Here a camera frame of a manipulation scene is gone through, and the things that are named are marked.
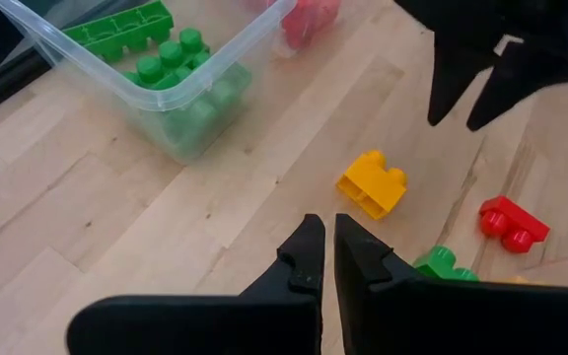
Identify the long green building block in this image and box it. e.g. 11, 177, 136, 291
61, 0, 176, 63

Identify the yellow toy building block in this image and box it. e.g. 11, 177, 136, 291
335, 149, 409, 222

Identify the green toy building block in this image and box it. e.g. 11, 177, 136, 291
138, 63, 253, 162
120, 27, 211, 93
413, 245, 481, 283

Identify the clear plastic bin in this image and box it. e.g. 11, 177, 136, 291
242, 0, 345, 59
0, 0, 299, 167

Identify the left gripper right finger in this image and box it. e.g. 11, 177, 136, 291
333, 212, 568, 355

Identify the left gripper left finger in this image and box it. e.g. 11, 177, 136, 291
65, 213, 326, 355

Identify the red toy building block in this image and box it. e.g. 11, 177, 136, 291
478, 194, 551, 255
279, 0, 342, 51

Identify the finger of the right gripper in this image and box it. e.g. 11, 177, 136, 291
427, 41, 495, 125
465, 43, 568, 132

